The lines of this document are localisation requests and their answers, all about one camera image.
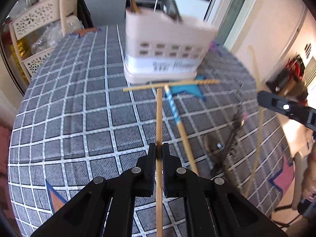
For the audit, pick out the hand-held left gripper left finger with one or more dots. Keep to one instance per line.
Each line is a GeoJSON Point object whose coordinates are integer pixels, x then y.
{"type": "Point", "coordinates": [148, 170]}

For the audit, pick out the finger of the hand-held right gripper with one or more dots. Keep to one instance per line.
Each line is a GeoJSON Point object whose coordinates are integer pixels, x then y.
{"type": "Point", "coordinates": [276, 103]}

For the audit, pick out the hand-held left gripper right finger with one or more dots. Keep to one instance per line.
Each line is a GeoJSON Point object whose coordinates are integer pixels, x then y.
{"type": "Point", "coordinates": [169, 170]}

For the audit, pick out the blue-patterned bamboo chopstick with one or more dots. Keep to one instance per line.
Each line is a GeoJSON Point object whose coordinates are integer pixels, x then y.
{"type": "Point", "coordinates": [174, 113]}

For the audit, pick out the spiral-patterned bamboo chopstick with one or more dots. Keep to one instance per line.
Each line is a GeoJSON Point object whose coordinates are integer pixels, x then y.
{"type": "Point", "coordinates": [160, 86]}

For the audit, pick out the beige plastic utensil holder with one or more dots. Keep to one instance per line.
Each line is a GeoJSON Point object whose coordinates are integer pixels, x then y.
{"type": "Point", "coordinates": [167, 42]}

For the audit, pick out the person's right hand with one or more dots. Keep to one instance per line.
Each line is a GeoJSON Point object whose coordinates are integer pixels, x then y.
{"type": "Point", "coordinates": [311, 172]}

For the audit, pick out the cardboard box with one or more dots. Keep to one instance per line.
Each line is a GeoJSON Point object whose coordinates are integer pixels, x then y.
{"type": "Point", "coordinates": [292, 90]}

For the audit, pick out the sliding glass door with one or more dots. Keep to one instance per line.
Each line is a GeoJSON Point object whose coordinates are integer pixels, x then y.
{"type": "Point", "coordinates": [229, 9]}

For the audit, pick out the black built-in oven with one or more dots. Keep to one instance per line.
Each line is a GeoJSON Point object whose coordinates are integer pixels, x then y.
{"type": "Point", "coordinates": [170, 7]}

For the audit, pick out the clear plastic bag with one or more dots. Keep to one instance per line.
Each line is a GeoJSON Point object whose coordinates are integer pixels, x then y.
{"type": "Point", "coordinates": [56, 34]}

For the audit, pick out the gold foil package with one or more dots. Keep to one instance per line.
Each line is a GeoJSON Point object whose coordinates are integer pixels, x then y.
{"type": "Point", "coordinates": [21, 54]}

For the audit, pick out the black chair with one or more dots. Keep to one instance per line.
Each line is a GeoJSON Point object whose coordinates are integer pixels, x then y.
{"type": "Point", "coordinates": [85, 9]}

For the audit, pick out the beige plastic storage trolley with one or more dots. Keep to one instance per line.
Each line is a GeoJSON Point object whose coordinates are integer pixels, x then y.
{"type": "Point", "coordinates": [37, 19]}

